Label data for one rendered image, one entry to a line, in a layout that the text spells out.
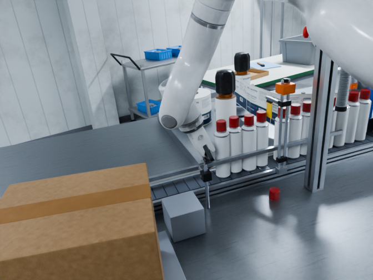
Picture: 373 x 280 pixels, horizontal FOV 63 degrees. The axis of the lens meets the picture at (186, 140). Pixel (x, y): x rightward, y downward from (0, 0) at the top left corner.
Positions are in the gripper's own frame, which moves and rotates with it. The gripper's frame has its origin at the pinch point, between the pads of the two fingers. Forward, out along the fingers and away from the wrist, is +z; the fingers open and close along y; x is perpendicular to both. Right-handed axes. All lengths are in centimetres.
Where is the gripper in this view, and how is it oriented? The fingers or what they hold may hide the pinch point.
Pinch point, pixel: (209, 161)
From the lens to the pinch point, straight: 104.8
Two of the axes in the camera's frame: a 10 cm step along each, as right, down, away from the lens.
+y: -3.2, -3.7, 8.7
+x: -8.6, 5.0, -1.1
